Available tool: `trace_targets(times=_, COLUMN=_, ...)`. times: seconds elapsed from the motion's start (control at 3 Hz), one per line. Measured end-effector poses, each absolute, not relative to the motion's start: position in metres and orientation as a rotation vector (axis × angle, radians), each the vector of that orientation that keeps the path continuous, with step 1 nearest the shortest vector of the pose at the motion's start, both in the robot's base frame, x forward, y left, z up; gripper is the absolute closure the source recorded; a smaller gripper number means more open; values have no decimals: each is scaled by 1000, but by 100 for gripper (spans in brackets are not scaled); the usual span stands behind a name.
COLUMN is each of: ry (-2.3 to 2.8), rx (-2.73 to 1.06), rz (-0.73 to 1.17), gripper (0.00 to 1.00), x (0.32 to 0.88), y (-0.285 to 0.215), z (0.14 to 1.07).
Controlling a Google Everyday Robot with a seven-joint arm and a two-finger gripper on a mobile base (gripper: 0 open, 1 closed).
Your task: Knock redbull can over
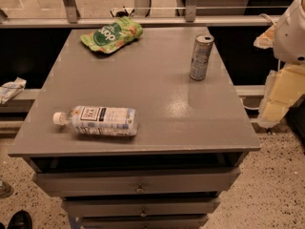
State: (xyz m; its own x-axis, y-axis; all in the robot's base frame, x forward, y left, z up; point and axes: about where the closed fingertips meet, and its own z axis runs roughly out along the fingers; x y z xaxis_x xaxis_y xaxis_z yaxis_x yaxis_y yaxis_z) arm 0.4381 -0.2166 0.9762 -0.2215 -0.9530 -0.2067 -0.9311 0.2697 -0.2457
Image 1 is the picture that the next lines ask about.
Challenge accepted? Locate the orange foam gripper finger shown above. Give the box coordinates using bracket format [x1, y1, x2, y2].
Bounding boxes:
[254, 25, 275, 49]

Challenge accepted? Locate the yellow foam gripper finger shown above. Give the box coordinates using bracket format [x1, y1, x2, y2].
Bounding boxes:
[257, 64, 305, 128]

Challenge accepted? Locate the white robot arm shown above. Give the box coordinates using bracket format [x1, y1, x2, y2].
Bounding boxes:
[254, 0, 305, 128]

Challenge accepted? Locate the silver redbull can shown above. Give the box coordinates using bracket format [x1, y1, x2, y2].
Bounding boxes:
[190, 33, 214, 81]

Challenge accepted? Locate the top grey drawer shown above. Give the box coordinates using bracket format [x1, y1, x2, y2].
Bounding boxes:
[33, 168, 240, 198]

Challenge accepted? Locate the grey drawer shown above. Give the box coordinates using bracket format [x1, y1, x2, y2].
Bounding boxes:
[62, 198, 220, 218]
[81, 215, 208, 229]
[33, 168, 240, 198]

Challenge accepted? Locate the green chip bag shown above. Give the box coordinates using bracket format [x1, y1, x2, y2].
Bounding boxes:
[80, 16, 143, 54]

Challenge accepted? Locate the middle grey drawer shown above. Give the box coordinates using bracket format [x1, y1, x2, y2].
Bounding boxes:
[62, 198, 220, 218]

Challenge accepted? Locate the bottom grey drawer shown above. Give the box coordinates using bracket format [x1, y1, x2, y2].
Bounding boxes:
[81, 215, 208, 229]

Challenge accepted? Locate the clear tea bottle white cap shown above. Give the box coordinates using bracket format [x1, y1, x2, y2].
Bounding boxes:
[53, 106, 138, 136]

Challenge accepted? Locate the white wipes packet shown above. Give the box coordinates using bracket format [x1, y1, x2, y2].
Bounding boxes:
[0, 77, 27, 104]

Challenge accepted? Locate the black shoe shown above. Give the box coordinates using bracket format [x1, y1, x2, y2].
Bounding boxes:
[7, 210, 32, 229]

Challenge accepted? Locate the metal window rail frame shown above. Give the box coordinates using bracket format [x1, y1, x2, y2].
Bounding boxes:
[0, 0, 287, 29]

